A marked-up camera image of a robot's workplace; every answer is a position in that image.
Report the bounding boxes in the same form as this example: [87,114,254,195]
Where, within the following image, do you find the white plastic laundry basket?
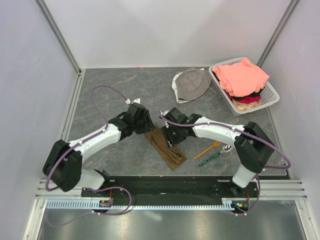
[208,57,280,117]

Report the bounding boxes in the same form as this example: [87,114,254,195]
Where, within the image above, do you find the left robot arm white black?
[42,102,155,197]

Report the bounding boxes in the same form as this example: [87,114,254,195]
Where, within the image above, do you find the brown cloth napkin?
[144,126,187,171]

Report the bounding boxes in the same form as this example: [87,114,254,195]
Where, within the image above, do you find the spoon with green handle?
[198,144,233,168]

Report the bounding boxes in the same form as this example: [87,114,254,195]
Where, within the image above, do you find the orange plastic fork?
[193,141,221,160]

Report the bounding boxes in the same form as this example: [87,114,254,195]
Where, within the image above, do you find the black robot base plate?
[81,175,258,201]

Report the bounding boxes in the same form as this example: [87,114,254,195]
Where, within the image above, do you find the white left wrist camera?
[125,98,141,105]

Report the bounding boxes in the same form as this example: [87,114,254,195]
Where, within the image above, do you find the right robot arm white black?
[159,107,274,197]

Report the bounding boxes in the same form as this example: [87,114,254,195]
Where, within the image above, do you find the red and dark clothes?
[225,89,263,112]

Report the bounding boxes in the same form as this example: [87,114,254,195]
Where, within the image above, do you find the grey slotted cable duct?
[46,199,243,211]

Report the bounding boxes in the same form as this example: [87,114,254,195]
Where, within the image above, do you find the grey bucket hat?
[171,68,212,104]

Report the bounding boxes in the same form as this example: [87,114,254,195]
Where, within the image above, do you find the salmon pink folded garment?
[212,57,270,97]

